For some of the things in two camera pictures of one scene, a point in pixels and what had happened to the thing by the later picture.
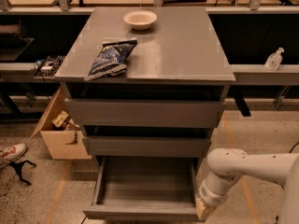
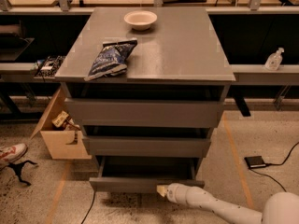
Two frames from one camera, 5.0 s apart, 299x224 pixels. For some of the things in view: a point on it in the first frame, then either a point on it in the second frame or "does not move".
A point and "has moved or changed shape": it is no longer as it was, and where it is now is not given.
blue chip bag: x=111 y=59 does not move
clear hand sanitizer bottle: x=274 y=60 does not move
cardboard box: x=63 y=144 does not move
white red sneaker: x=13 y=152 does not move
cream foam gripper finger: x=203 y=211 → x=163 y=189
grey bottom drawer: x=145 y=189 has moved or changed shape
